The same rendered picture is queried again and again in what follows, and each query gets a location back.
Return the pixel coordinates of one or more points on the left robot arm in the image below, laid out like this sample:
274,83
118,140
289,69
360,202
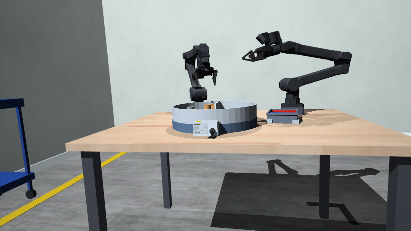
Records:
291,85

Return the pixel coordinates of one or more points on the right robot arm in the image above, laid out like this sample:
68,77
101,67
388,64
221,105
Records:
201,53

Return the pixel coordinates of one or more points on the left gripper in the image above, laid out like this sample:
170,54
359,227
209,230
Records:
261,54

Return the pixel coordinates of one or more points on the grey round turntable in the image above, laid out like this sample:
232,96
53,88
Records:
226,117

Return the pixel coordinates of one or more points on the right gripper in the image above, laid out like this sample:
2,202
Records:
201,72

